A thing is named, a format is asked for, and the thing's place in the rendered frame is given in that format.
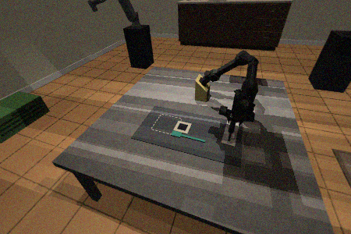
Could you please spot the beige tile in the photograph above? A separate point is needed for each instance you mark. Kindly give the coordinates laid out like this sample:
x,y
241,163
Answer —
x,y
182,127

